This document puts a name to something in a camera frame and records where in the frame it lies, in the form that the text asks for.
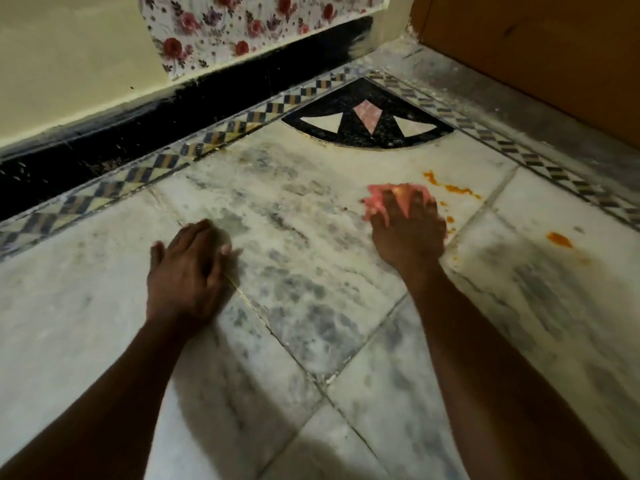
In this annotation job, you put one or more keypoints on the person's left hand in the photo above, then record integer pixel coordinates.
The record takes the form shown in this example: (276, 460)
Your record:
(187, 279)

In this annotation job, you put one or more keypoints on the person's right hand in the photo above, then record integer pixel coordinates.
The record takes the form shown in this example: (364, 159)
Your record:
(407, 239)

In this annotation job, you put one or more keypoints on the person's left thumb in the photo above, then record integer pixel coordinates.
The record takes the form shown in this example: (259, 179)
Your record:
(226, 267)

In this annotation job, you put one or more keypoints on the person's left little finger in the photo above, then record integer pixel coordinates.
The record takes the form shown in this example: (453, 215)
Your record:
(157, 253)

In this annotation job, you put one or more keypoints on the person's right thumb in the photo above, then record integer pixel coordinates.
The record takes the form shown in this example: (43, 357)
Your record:
(377, 225)

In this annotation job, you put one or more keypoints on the pink cleaning cloth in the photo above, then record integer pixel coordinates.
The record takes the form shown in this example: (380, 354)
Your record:
(375, 197)

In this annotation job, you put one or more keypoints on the person's left forearm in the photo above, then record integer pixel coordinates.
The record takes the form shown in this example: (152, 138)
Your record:
(95, 404)

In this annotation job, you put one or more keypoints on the person's right forearm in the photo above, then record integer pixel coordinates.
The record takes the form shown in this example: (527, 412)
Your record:
(495, 384)

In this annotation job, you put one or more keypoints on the orange sauce spill streak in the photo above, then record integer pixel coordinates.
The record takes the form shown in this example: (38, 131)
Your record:
(452, 187)

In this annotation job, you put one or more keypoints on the orange sauce spill blob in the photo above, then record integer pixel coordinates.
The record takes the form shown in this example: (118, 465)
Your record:
(559, 239)

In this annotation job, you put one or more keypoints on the brown wooden door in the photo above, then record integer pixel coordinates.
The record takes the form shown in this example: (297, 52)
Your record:
(540, 49)

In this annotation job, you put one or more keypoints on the white floral cloth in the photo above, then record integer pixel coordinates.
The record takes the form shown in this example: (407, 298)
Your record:
(235, 24)

